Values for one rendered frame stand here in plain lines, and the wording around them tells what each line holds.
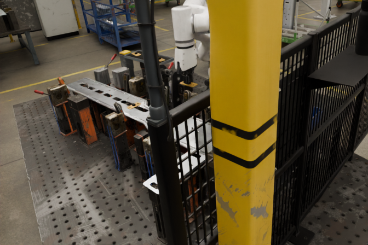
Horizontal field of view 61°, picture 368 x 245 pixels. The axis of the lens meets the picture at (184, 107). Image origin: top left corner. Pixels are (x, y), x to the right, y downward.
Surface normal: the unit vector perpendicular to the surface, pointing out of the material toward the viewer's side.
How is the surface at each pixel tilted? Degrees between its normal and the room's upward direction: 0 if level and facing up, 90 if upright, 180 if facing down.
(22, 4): 88
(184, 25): 89
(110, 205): 0
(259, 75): 90
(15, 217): 0
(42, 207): 0
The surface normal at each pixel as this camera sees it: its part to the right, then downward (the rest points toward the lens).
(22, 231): -0.09, -0.88
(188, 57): 0.68, 0.29
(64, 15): 0.50, 0.36
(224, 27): -0.74, 0.37
